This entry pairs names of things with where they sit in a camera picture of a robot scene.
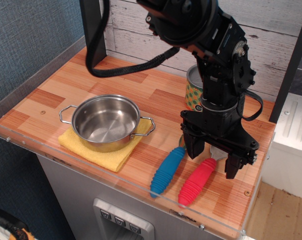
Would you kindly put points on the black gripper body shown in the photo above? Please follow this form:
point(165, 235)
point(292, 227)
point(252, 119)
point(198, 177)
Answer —
point(222, 129)

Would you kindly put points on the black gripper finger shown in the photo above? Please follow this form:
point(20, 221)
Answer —
point(194, 145)
point(233, 163)

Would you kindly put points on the red handled spoon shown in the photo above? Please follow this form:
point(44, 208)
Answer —
point(193, 186)

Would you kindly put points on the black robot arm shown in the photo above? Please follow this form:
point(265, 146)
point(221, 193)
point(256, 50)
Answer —
point(219, 45)

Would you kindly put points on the peas and carrots can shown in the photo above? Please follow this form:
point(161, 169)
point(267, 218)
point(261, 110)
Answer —
point(194, 89)

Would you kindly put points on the white side cabinet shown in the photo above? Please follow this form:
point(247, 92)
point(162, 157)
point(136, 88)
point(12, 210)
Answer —
point(283, 163)

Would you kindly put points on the yellow folded cloth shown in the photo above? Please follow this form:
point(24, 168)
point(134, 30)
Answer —
point(112, 161)

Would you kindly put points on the stainless steel pot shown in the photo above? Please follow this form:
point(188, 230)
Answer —
point(107, 123)

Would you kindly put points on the silver button panel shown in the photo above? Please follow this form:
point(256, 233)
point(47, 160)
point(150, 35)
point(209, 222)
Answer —
point(117, 224)

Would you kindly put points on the grey toy kitchen cabinet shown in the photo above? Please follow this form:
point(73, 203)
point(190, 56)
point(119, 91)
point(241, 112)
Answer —
point(75, 189)

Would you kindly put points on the orange object bottom left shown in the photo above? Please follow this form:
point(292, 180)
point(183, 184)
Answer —
point(17, 233)

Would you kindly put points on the blue handled fork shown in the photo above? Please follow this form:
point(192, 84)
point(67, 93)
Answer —
point(164, 174)

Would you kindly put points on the dark right upright post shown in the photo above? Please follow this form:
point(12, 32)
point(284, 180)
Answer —
point(287, 80)

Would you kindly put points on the dark upright post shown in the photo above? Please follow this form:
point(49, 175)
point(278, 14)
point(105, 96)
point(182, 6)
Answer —
point(287, 80)
point(91, 18)

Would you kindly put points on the dark left upright post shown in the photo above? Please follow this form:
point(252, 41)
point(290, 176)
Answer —
point(91, 18)

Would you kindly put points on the clear acrylic guard rail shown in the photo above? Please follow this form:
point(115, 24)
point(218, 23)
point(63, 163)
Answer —
point(29, 118)

